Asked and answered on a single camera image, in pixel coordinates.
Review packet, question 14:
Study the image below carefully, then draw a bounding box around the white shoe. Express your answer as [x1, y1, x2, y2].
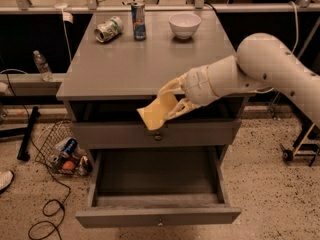
[0, 171, 14, 194]

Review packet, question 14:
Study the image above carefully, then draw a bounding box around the blue can in basket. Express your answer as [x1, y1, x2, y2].
[60, 138, 78, 158]

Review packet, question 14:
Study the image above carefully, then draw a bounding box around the black cable on floor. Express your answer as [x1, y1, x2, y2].
[0, 69, 72, 240]

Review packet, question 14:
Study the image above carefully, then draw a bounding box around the white cable left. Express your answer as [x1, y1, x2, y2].
[49, 0, 75, 64]

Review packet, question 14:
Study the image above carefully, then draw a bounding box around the black bar on floor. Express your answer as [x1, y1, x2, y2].
[17, 106, 40, 162]

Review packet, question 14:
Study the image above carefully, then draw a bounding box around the wire basket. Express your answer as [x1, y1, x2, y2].
[36, 120, 92, 176]

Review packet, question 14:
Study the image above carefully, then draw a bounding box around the crushed green soda can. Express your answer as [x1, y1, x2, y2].
[94, 16, 124, 43]

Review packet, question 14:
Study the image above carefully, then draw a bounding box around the upright blue energy drink can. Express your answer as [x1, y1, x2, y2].
[131, 2, 146, 41]

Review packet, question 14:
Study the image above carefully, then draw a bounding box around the clear plastic water bottle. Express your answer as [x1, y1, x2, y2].
[33, 50, 53, 82]

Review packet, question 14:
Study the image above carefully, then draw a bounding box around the yellow sponge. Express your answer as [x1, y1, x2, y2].
[137, 93, 178, 130]

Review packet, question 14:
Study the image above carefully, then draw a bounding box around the metal railing frame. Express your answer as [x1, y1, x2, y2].
[0, 0, 320, 16]

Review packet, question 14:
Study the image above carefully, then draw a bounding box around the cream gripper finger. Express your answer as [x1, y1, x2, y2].
[157, 74, 186, 97]
[164, 97, 199, 120]

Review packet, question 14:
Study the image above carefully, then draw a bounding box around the wheeled cart base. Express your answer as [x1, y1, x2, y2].
[279, 117, 320, 167]

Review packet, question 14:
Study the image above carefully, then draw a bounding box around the open grey bottom drawer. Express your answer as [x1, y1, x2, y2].
[76, 147, 241, 228]

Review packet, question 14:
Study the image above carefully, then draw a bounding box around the orange fruit in basket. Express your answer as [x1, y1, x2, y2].
[62, 161, 75, 171]

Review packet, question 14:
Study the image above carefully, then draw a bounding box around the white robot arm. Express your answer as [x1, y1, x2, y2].
[158, 33, 320, 126]

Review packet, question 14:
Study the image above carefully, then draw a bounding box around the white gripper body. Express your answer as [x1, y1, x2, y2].
[182, 65, 219, 107]

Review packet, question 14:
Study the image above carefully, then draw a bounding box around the white ceramic bowl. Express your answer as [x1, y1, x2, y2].
[169, 13, 202, 40]

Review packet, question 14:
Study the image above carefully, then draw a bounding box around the grey wooden drawer cabinet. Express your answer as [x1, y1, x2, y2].
[55, 9, 258, 152]

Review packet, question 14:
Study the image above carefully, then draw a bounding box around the closed grey drawer with knob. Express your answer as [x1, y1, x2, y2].
[71, 119, 241, 149]

